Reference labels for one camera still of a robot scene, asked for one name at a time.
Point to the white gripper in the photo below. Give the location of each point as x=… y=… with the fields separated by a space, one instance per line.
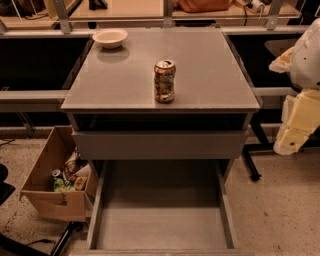
x=307 y=61

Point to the grey drawer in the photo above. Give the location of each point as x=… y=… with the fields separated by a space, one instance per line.
x=161 y=208
x=159 y=145

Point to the grey top drawer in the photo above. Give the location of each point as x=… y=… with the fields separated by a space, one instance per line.
x=159 y=145

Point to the grey drawer cabinet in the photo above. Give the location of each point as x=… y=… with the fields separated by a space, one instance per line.
x=114 y=89

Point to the grey chair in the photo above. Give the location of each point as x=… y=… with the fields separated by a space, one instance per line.
x=263 y=146

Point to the crumpled soda can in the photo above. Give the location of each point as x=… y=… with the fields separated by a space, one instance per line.
x=164 y=76

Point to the brown leather bag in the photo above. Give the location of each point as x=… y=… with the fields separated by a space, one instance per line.
x=199 y=6

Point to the white bowl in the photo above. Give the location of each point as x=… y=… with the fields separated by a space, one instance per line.
x=110 y=38

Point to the yellow snack packet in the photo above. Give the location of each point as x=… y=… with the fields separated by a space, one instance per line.
x=80 y=183

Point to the cardboard box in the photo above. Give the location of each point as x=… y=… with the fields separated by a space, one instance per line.
x=38 y=187

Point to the can in cardboard box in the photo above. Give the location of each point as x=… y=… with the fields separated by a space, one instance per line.
x=56 y=173

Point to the green snack bag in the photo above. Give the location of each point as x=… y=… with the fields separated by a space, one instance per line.
x=59 y=185

